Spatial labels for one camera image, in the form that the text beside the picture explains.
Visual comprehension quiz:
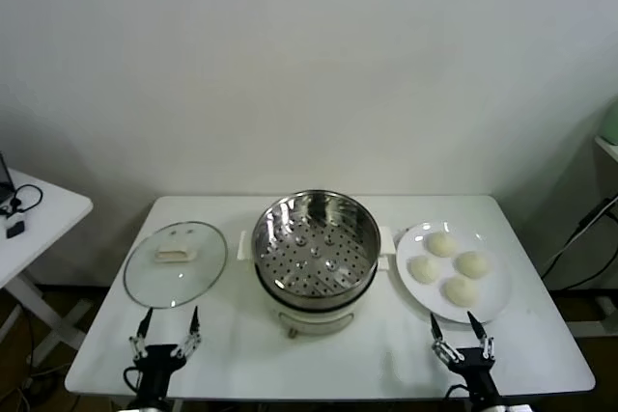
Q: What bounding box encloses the small white adapter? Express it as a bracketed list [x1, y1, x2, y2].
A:
[0, 205, 25, 226]

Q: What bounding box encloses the white electric cooker base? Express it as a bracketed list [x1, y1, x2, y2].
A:
[237, 226, 396, 339]

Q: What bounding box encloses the black tablet screen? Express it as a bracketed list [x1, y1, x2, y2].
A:
[0, 151, 14, 204]

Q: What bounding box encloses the white steamed baozi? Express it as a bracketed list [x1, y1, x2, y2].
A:
[427, 232, 459, 258]
[455, 250, 490, 281]
[443, 275, 480, 309]
[408, 255, 443, 285]

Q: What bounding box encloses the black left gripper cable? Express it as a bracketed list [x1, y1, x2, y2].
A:
[123, 366, 144, 397]

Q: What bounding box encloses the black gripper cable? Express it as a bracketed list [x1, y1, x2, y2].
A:
[446, 381, 473, 401]
[123, 366, 144, 397]

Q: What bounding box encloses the perforated steel steamer basket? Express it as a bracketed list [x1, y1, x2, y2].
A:
[250, 191, 382, 298]

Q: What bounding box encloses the black wall power cable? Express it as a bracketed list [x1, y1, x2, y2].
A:
[540, 197, 618, 290]

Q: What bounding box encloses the white side table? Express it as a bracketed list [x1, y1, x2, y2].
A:
[0, 168, 94, 370]

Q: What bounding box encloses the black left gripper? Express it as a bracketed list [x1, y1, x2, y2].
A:
[127, 305, 203, 401]

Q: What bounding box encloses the white round plate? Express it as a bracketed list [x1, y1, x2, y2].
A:
[395, 221, 513, 325]

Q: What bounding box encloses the black looped cable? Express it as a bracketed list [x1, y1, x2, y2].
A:
[9, 183, 44, 213]

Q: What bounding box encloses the white shelf board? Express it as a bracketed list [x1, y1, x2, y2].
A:
[594, 135, 618, 162]

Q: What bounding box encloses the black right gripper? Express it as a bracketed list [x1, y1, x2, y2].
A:
[429, 311, 499, 401]

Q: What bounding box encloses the glass pot lid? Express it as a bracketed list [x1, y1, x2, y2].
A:
[123, 221, 229, 310]

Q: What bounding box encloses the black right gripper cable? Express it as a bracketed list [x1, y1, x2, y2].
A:
[446, 381, 473, 401]

